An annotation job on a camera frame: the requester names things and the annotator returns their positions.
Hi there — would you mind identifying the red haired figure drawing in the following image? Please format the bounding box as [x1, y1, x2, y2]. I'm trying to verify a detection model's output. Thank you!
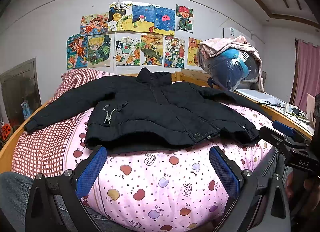
[176, 5, 194, 33]

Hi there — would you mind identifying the person's right hand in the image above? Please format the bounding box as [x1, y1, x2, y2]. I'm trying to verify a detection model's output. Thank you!
[285, 170, 319, 216]

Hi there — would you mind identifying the pink window curtain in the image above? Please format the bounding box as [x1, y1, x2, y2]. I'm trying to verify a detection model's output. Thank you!
[292, 39, 319, 112]

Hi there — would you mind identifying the orange haired girl drawing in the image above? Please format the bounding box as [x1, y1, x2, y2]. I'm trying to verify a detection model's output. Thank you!
[66, 34, 88, 70]

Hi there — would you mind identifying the black puffer jacket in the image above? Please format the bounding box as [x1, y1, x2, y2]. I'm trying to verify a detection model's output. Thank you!
[24, 68, 264, 154]

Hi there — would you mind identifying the blue sea jellyfish drawing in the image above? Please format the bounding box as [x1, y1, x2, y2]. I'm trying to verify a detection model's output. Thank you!
[131, 4, 176, 36]

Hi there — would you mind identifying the pink floral blanket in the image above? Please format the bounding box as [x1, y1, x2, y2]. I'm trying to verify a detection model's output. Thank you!
[198, 36, 265, 92]

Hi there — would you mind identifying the green turtle drawing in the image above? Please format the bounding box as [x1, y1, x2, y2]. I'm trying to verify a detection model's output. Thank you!
[140, 34, 164, 66]

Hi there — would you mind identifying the person's jeans leg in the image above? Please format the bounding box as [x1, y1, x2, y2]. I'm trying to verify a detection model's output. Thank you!
[1, 172, 121, 231]

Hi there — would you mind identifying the white desk surface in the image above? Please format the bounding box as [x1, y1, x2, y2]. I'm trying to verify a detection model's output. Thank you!
[236, 89, 314, 135]

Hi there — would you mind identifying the colourful doodle drawing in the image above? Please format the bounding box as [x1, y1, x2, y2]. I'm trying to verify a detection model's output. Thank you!
[164, 36, 185, 69]

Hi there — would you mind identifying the plastic bag of clothes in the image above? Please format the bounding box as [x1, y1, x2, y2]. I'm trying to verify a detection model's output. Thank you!
[197, 48, 260, 91]

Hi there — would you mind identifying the white air conditioner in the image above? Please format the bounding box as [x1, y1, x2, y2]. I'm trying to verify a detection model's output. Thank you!
[223, 27, 244, 39]

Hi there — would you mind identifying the blond boy drawing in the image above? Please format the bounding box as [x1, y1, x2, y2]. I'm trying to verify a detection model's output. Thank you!
[87, 35, 111, 68]

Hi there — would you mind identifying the yellow bear drawing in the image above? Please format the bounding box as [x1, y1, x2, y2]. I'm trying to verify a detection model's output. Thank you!
[187, 37, 202, 66]

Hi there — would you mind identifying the swimming girl drawing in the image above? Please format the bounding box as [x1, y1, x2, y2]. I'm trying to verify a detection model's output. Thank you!
[80, 12, 109, 36]

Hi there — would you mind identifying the dark framed mirror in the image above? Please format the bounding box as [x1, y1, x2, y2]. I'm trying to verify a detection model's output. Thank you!
[1, 58, 41, 130]

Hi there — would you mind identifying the planet and stars drawing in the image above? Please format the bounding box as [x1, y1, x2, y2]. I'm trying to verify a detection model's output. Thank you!
[108, 2, 133, 32]

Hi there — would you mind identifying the wooden bed frame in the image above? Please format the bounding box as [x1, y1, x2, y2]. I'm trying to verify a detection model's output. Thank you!
[0, 68, 315, 174]

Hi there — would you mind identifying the red checked pillow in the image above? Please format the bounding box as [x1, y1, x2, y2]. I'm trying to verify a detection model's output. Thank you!
[11, 69, 113, 178]

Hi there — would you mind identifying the cartoon animals drawing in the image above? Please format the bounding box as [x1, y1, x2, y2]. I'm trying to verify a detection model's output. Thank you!
[115, 34, 141, 66]

